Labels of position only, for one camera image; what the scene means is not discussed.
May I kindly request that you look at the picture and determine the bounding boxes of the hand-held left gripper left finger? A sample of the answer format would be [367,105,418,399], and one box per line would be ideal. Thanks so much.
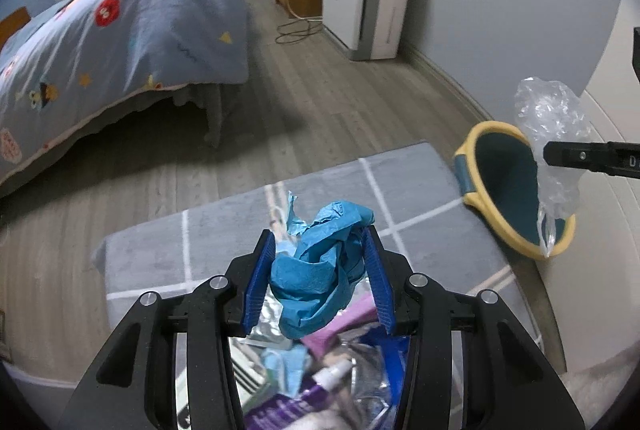
[57,230,276,430]

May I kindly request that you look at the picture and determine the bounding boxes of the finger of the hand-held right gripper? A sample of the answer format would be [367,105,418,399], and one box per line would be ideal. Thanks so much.
[544,141,640,181]

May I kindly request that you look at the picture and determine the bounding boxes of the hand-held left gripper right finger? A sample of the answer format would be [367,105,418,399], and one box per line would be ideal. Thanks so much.
[361,226,586,430]

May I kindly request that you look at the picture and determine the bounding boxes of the blue paper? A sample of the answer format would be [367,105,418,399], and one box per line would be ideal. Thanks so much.
[269,199,376,340]

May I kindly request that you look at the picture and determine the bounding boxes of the clear plastic bag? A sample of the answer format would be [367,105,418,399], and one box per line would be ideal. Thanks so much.
[514,77,593,259]

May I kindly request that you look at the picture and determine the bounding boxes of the teal bin with yellow rim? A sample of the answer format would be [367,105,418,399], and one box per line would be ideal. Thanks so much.
[452,121,577,261]

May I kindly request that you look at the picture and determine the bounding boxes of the pink wrapper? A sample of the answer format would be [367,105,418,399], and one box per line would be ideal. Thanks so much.
[302,305,373,351]

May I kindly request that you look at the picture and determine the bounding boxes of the silver foil packet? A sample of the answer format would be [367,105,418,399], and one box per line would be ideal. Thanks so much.
[247,282,301,351]

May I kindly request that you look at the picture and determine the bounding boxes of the grey mat with white lines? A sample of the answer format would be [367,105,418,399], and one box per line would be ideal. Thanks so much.
[92,140,546,411]

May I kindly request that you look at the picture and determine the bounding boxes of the striped black and white wrapper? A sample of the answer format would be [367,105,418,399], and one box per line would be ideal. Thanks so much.
[232,350,273,398]

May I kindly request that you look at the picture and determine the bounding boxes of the small white bottle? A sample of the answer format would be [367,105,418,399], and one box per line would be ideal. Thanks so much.
[311,357,353,393]

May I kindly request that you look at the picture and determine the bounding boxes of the crinkled silver wrapper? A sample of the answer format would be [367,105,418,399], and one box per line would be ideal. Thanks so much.
[345,345,401,430]

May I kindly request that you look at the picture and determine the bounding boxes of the purple packet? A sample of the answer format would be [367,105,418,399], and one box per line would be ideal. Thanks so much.
[244,382,346,430]

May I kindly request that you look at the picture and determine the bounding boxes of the bed with grey skirt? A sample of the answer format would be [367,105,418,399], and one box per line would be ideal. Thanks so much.
[0,80,226,201]

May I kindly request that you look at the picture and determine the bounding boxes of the white fluffy cushion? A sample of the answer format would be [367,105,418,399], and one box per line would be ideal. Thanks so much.
[560,350,637,430]

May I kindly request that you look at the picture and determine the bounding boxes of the bed with blue patterned duvet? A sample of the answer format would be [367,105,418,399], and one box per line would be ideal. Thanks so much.
[0,0,251,185]

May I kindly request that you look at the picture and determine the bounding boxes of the wooden headboard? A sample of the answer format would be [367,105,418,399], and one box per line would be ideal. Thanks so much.
[0,7,31,46]

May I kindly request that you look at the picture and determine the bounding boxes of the black cable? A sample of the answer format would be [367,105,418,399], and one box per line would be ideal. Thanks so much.
[276,20,326,45]

